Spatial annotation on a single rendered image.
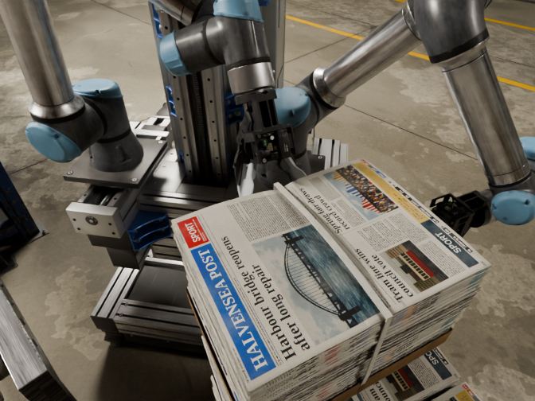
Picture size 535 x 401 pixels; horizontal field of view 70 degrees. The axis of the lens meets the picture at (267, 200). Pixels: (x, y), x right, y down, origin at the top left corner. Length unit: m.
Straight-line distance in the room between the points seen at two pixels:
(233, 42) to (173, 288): 1.13
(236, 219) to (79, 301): 1.44
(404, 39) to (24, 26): 0.74
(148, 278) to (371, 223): 1.19
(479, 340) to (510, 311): 0.24
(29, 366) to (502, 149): 0.93
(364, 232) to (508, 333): 1.43
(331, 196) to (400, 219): 0.11
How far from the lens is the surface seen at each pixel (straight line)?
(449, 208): 0.91
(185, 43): 0.71
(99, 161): 1.16
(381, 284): 0.53
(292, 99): 0.95
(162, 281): 1.63
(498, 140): 0.81
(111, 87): 1.09
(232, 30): 0.66
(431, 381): 0.75
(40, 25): 0.92
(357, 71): 0.96
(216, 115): 1.07
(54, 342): 1.88
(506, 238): 2.37
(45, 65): 0.94
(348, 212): 0.61
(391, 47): 0.92
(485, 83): 0.77
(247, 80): 0.65
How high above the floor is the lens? 1.47
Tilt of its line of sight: 41 degrees down
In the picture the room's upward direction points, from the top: straight up
